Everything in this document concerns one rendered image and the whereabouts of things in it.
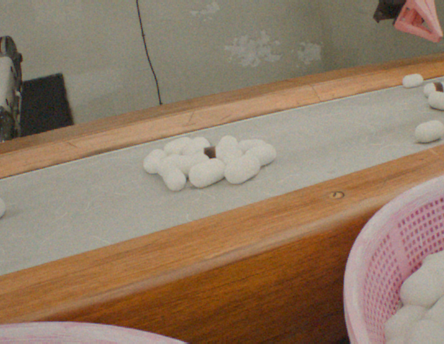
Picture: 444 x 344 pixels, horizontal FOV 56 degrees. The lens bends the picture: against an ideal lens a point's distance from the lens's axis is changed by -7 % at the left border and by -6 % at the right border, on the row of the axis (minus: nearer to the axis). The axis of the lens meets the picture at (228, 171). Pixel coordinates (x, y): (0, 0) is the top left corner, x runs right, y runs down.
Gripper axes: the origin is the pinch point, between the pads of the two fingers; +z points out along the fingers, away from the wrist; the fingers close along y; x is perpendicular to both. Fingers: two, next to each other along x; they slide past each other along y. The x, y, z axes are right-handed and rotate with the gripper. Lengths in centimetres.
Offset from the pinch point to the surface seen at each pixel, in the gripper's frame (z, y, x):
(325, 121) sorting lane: 8.9, -25.6, 2.2
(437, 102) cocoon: 13.6, -13.6, -3.0
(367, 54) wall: -107, 114, 119
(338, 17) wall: -139, 113, 117
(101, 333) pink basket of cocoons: 30, -55, -19
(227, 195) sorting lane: 19.0, -43.9, -6.4
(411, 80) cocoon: 3.5, -5.2, 5.2
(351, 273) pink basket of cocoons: 31, -45, -20
